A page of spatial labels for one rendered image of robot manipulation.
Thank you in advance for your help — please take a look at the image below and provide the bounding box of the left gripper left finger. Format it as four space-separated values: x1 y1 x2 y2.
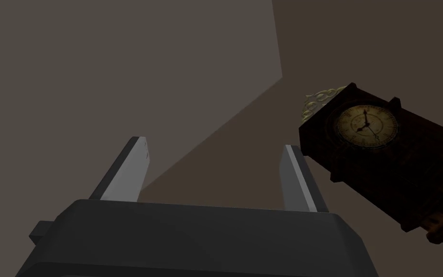
88 136 150 203

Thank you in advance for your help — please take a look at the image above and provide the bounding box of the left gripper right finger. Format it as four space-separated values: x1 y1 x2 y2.
279 144 330 214

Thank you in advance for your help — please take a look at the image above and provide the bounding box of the dark wooden grandfather clock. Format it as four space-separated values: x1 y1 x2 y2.
298 81 443 260

